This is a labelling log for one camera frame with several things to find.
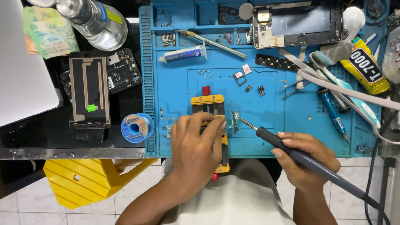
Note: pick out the person's right hand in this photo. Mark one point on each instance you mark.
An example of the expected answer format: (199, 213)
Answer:
(312, 162)

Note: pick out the person's left hand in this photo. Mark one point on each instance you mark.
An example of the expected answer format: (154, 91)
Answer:
(190, 150)

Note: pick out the grey black soldering iron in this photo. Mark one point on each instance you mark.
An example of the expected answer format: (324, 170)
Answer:
(272, 137)

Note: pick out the yellow circuit board holder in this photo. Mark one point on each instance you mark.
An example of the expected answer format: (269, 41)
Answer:
(207, 100)

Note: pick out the small metal flex part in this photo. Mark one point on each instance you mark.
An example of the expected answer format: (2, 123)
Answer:
(167, 125)

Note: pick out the small phone flex board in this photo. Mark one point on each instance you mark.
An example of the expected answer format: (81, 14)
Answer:
(235, 122)

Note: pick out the blue precision screwdriver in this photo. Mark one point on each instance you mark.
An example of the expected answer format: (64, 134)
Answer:
(331, 111)

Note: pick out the person's white shirt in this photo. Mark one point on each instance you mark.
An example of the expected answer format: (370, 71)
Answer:
(231, 200)

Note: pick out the blue silicone repair mat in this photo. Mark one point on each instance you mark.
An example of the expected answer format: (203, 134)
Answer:
(265, 106)

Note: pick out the metal tweezers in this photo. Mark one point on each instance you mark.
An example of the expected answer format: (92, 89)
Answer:
(293, 86)

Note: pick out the white blue toothbrush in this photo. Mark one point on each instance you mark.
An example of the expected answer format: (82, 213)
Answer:
(340, 84)

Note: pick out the small black component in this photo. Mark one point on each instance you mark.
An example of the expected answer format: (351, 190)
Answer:
(248, 88)

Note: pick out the grey card tray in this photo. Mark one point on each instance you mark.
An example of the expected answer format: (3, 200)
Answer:
(239, 78)

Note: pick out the white flux syringe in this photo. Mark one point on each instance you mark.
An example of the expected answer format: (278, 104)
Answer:
(184, 54)

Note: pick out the small pink card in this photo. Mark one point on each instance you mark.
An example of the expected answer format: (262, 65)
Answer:
(246, 69)

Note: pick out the grey metal pry tool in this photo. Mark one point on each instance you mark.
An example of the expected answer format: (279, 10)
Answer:
(293, 59)

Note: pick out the yellow glue tube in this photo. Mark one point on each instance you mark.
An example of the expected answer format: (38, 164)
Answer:
(364, 67)

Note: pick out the metal craft knife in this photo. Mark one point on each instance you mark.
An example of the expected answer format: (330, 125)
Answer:
(215, 43)

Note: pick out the yellow plastic stool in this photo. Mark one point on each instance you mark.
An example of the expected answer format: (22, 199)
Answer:
(84, 181)

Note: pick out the pile of small screws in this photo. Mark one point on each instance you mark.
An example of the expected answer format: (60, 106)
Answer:
(168, 39)

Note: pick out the black phone display panel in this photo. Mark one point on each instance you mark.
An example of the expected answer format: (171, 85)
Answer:
(90, 90)

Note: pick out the clear plastic bottle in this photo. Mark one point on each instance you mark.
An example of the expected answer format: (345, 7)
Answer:
(392, 56)

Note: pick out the opened phone chassis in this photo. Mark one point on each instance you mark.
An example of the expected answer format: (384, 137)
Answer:
(297, 25)

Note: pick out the black phone part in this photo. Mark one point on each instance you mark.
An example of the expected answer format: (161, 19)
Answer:
(228, 15)

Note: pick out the white crumpled cloth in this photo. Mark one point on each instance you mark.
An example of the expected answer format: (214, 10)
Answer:
(353, 22)

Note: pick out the round silver disc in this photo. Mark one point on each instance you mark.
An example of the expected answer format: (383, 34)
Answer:
(246, 11)

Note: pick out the silver metal bottle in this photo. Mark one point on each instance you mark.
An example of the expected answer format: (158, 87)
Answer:
(97, 23)

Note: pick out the stack of banknotes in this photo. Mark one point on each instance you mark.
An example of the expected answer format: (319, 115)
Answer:
(51, 31)

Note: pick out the white laptop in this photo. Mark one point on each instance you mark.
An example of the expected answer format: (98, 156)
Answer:
(22, 62)

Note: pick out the silver metal can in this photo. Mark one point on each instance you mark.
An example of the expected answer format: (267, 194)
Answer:
(42, 2)

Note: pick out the small camera module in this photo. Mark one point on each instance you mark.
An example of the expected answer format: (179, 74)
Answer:
(261, 90)

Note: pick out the black phone back frame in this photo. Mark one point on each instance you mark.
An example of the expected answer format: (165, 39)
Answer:
(123, 73)

